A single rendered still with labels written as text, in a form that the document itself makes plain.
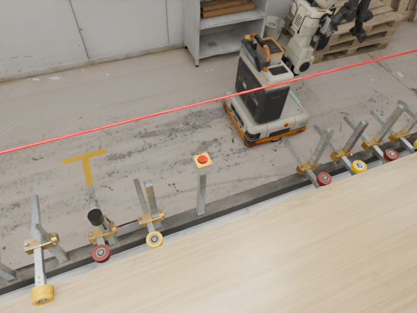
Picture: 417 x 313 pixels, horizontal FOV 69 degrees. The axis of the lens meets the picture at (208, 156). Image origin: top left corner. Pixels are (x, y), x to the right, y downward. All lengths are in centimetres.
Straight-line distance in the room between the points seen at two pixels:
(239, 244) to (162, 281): 40
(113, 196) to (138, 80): 155
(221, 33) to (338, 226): 317
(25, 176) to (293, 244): 240
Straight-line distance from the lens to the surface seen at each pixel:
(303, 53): 276
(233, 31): 436
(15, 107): 383
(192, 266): 148
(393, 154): 215
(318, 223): 168
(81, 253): 182
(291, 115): 303
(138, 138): 309
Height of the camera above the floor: 232
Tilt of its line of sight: 53 degrees down
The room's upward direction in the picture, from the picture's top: 4 degrees clockwise
